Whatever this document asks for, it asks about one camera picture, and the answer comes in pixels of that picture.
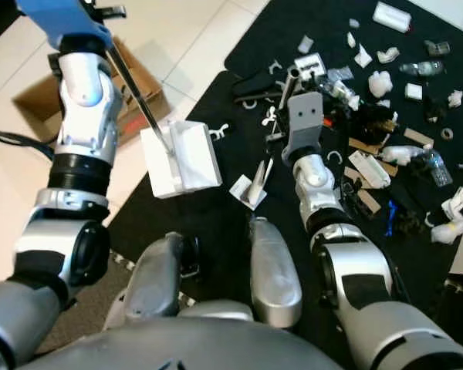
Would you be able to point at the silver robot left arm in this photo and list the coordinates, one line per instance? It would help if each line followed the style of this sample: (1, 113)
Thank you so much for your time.
(85, 108)

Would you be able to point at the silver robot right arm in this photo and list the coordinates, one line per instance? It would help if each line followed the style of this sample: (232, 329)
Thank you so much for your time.
(316, 189)

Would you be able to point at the large black foam floor mat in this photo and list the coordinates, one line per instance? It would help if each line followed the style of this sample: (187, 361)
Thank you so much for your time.
(216, 231)

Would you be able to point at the white black-printed card box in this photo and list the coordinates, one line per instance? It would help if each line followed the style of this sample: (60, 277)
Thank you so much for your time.
(309, 62)

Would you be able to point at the white paper sheet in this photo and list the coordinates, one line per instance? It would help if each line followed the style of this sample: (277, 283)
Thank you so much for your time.
(241, 189)

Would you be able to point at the silver foil wrapper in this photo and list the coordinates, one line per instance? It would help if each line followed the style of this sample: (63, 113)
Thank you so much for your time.
(341, 74)

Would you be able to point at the white plastic scrap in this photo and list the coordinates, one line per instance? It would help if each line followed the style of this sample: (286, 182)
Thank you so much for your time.
(305, 45)

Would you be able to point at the brown cardboard box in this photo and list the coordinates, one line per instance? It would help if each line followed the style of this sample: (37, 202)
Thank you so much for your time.
(127, 108)

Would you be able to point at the white flat plastic case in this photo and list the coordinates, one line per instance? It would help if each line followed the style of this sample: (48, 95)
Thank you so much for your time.
(370, 169)

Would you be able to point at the folded white paper piece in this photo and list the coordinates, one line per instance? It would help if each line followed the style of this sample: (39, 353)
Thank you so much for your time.
(363, 57)

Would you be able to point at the large crumpled white tissue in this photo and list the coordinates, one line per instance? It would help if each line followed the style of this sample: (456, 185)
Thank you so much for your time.
(380, 83)

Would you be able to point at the narrow white scrap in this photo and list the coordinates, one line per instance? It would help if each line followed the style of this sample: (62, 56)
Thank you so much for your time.
(351, 40)

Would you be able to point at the long crumpled white tissue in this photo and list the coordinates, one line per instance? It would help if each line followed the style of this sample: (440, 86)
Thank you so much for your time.
(397, 154)

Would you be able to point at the tiny white scrap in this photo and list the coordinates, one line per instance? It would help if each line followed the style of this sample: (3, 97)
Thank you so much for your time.
(354, 22)

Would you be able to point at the white square pad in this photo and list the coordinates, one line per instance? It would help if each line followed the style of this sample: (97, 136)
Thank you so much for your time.
(413, 91)

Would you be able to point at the brown cardboard strip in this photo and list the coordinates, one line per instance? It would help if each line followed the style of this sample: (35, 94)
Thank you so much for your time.
(419, 137)

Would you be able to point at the blue plastic piece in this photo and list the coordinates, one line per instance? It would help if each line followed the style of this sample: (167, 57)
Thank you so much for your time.
(390, 220)

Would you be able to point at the silver robot right leg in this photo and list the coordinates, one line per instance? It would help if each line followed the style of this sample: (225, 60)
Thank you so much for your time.
(274, 274)

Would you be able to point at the silver robot leg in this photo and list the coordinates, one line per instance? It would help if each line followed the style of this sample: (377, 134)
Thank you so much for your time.
(158, 277)
(274, 274)

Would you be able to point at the clear plastic bottle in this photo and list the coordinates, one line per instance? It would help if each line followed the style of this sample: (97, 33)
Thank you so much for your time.
(438, 169)
(422, 68)

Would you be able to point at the white foam block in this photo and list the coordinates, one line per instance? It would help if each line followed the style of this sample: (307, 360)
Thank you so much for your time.
(392, 17)

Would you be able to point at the small tape roll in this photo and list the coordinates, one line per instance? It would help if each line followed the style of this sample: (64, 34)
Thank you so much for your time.
(442, 133)

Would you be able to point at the grey crumpled wrapper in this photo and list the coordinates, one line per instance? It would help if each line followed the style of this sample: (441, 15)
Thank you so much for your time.
(437, 48)

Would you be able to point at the small crumpled white tissue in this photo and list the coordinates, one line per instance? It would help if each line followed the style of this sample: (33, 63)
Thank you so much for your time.
(456, 99)

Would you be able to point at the silver robot left leg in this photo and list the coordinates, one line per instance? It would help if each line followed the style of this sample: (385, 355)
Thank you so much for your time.
(158, 277)

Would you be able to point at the crumpled white plastic bag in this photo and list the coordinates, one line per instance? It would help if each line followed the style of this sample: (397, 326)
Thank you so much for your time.
(447, 233)

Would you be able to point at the grey robot torso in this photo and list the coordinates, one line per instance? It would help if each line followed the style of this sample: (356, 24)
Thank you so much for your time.
(185, 351)

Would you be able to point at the grey-blue right wrist camera mount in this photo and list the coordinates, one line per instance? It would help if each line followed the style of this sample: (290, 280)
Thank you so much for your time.
(305, 119)

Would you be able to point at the grey-blue wrist camera mount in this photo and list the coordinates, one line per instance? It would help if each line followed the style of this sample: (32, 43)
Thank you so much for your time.
(305, 119)
(65, 19)

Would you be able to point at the grey-blue left wrist camera mount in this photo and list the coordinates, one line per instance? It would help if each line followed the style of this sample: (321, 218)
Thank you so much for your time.
(65, 19)

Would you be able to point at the white plastic bracket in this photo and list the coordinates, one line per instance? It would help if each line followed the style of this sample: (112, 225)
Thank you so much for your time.
(459, 206)

